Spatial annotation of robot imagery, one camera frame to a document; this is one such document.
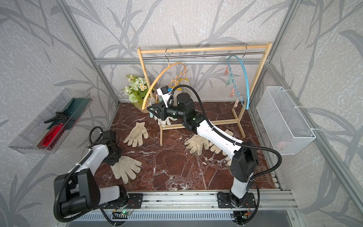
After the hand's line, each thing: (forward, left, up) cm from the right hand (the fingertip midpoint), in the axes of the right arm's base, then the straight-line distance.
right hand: (149, 106), depth 66 cm
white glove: (+7, +19, -37) cm, 43 cm away
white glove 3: (+1, -23, -38) cm, 45 cm away
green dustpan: (0, +38, -2) cm, 38 cm away
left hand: (-9, +25, -34) cm, 43 cm away
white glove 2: (+6, -2, -21) cm, 22 cm away
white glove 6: (-11, -43, -39) cm, 59 cm away
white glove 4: (+1, -29, -38) cm, 48 cm away
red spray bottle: (-15, +39, -2) cm, 42 cm away
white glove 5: (-16, +20, -36) cm, 44 cm away
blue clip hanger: (+45, -57, -32) cm, 79 cm away
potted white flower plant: (+23, +15, -10) cm, 29 cm away
